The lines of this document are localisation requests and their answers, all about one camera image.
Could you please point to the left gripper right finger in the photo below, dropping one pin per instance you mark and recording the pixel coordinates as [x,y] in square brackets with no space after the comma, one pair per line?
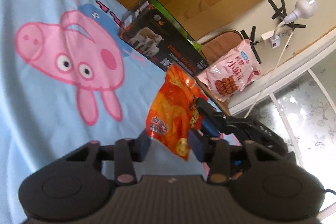
[215,153]

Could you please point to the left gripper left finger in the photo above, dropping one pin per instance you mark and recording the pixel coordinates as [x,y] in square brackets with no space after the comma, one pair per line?
[126,152]

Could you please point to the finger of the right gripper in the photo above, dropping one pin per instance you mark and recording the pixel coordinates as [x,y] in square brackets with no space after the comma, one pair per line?
[208,111]
[210,130]

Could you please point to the orange red snack bag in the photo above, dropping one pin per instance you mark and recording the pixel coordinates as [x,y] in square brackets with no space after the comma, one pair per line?
[173,112]

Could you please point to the pink twisted-dough snack bag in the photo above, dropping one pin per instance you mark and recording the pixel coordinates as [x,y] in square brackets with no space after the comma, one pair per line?
[231,73]

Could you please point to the brown seat cushion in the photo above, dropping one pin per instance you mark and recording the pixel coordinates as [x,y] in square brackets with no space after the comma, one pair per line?
[220,45]

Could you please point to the blue cartoon pig bedsheet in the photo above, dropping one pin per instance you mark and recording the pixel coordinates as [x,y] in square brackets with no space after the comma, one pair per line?
[68,78]

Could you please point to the white power strip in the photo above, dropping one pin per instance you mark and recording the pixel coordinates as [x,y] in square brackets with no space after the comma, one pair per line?
[274,37]

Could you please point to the black metal tin box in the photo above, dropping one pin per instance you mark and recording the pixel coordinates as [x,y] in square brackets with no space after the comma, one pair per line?
[154,33]

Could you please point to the white light bulb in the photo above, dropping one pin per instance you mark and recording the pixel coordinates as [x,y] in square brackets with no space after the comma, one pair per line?
[304,9]

